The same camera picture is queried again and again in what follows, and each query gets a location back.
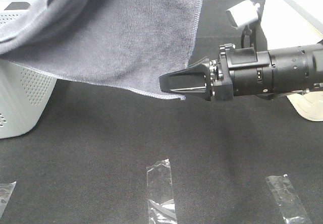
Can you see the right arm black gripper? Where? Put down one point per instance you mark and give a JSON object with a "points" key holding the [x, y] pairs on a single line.
{"points": [[236, 72]]}

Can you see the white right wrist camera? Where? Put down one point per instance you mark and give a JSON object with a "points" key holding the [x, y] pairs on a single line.
{"points": [[243, 14]]}

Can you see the clear tape strip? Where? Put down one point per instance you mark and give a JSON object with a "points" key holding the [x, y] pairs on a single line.
{"points": [[160, 195], [287, 200], [6, 190]]}

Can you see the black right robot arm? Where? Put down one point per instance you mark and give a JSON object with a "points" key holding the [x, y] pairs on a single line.
{"points": [[245, 71]]}

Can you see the cream white storage bin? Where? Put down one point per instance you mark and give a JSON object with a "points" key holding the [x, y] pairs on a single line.
{"points": [[293, 31]]}

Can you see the middle clear tape strip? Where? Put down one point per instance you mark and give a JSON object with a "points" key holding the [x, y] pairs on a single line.
{"points": [[160, 195]]}

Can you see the right clear tape strip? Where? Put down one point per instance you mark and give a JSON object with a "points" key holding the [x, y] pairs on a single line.
{"points": [[287, 200]]}

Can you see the grey perforated laundry basket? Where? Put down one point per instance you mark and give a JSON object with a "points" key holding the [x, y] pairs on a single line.
{"points": [[24, 92]]}

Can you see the grey towel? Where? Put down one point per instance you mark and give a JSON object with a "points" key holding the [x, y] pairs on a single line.
{"points": [[125, 44]]}

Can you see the left clear tape strip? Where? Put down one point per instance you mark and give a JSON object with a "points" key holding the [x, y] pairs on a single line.
{"points": [[6, 190]]}

